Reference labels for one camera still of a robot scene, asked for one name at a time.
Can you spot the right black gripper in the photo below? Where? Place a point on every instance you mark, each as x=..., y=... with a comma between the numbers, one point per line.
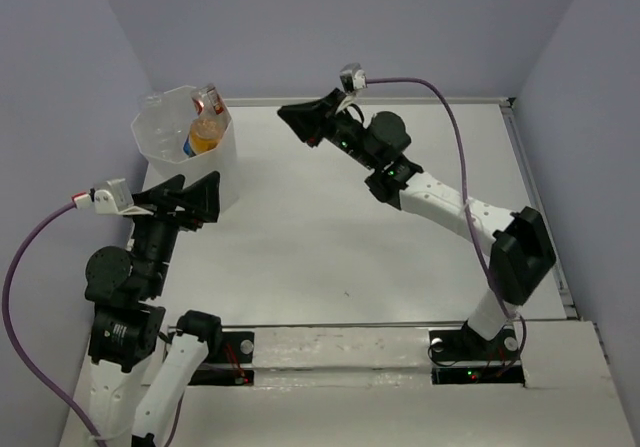
x=308, y=120

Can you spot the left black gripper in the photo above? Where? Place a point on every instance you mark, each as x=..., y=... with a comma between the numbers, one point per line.
x=202, y=196

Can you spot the blue label Pocari Sweat bottle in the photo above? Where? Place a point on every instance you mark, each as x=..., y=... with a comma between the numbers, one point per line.
x=187, y=148

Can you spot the orange label bottle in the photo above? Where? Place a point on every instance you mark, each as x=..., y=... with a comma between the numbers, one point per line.
x=205, y=134

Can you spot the clear bottle white cap front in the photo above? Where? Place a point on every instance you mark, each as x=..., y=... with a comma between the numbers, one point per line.
x=154, y=128

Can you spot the red label red cap bottle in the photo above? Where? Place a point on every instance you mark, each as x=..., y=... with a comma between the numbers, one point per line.
x=207, y=99

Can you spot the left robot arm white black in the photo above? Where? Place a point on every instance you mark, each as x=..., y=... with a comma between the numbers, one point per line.
x=122, y=283

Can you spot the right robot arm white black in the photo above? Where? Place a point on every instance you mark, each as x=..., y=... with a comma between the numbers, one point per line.
x=514, y=248

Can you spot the white octagonal plastic bin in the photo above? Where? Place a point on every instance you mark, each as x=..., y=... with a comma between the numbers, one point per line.
x=222, y=159

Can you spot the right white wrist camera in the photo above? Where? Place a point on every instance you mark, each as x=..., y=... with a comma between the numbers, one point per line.
x=353, y=80

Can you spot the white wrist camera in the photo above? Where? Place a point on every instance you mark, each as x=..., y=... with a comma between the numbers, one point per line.
x=353, y=80
x=110, y=197

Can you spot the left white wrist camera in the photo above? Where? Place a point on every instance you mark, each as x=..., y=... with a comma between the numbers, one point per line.
x=110, y=197

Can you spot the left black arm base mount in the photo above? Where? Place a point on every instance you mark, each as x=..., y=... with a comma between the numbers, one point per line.
x=231, y=365

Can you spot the metal rail front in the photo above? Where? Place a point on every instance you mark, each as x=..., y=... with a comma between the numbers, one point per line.
x=404, y=324

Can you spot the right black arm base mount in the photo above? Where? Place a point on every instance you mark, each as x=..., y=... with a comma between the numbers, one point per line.
x=460, y=357

